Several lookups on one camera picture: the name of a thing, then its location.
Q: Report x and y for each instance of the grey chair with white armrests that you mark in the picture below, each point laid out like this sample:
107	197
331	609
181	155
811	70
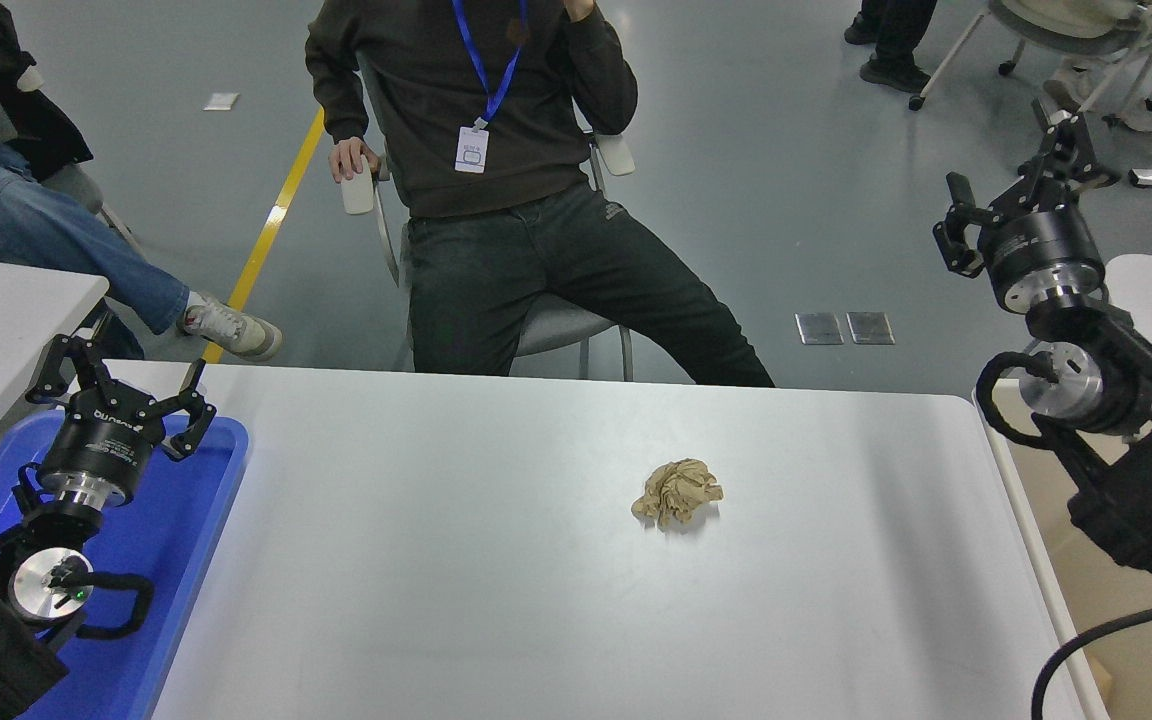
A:
561	325

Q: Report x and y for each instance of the metal floor plate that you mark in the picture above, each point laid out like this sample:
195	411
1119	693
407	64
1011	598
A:
870	328
819	329

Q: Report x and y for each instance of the blue plastic tray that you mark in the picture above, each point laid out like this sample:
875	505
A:
176	560

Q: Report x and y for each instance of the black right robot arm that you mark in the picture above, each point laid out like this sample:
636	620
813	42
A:
1136	400

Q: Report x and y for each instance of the white side table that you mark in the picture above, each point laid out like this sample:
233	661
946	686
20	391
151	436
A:
16	310

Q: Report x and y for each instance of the tan paper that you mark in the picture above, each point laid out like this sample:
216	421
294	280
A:
676	490

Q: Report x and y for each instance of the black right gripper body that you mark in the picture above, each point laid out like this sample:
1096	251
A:
1041	245

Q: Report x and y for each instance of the large pale bin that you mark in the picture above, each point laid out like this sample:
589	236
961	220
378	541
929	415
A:
1126	670

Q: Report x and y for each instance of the white framed wheeled chair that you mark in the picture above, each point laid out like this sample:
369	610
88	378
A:
1066	40

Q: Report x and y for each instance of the grey wheeled chair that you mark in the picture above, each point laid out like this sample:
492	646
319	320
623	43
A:
71	185

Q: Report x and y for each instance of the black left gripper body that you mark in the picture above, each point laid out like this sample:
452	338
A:
101	445

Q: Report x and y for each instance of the lanyard person's right hand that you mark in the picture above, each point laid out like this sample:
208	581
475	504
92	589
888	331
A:
348	160

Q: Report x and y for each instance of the lanyard person's left hand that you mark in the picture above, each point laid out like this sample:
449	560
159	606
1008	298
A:
576	8

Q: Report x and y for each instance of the person in black shoes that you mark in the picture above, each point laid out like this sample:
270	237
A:
896	60

